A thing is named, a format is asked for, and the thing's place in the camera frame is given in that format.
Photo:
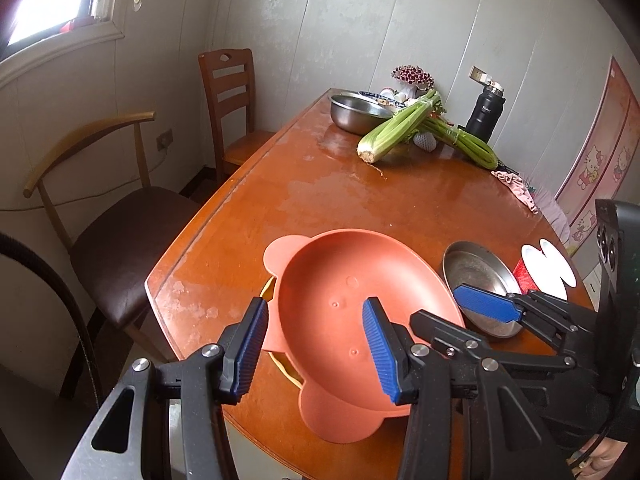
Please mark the person's right hand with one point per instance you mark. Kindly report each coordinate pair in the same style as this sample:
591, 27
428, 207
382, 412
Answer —
607, 462

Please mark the wall socket with plug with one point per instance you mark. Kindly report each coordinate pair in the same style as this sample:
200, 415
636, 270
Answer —
477, 74

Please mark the glass jar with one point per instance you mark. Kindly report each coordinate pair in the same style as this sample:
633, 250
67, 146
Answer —
102, 2

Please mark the thick celery bunch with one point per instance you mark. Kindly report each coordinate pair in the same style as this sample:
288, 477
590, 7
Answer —
395, 130

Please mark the armchair with brown seat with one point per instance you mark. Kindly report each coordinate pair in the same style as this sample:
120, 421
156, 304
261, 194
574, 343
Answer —
125, 240

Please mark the thin celery bunch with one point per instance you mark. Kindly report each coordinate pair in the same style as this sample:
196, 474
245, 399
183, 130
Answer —
470, 146

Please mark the fruit in white foam net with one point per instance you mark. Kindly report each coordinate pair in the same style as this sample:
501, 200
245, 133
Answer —
425, 142

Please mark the red printed paper bowl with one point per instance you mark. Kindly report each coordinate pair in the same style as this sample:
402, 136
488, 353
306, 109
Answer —
526, 277

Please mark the black thermos bottle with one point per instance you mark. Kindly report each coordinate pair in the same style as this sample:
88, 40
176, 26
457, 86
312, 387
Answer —
482, 115

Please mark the wooden slat-back chair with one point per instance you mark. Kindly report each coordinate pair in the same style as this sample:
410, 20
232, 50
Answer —
227, 67

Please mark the flower-pattern object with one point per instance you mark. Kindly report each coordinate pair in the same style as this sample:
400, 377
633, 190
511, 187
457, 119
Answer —
412, 76

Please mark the stainless steel plate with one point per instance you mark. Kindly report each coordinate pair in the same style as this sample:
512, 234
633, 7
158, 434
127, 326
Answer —
475, 270

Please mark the stainless steel bowl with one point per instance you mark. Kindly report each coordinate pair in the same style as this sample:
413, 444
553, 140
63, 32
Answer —
352, 115

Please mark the red item on windowsill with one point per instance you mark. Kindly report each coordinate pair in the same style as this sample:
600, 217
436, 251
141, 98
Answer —
77, 24

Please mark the orange bear-shaped plate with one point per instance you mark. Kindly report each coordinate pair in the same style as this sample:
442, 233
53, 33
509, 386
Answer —
325, 280

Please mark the blue patterned plate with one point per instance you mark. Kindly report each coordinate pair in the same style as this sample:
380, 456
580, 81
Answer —
372, 94

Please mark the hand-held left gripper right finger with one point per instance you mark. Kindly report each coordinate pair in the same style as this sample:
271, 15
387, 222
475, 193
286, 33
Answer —
380, 355

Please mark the window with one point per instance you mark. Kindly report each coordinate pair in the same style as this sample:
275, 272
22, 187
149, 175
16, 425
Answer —
40, 5

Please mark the yellow-rim bowl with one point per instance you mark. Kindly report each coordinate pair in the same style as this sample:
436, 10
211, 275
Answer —
285, 367

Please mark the pink cloth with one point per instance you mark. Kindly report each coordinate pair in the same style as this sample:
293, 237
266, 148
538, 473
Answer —
517, 187

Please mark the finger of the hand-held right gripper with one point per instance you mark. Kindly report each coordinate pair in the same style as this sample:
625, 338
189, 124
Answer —
485, 304
450, 332

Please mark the lavender garment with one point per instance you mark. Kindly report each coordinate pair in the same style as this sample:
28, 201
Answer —
552, 212

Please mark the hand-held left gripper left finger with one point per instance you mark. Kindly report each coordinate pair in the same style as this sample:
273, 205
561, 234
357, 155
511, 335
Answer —
247, 355

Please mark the wall outlet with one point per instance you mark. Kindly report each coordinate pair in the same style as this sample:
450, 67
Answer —
164, 139

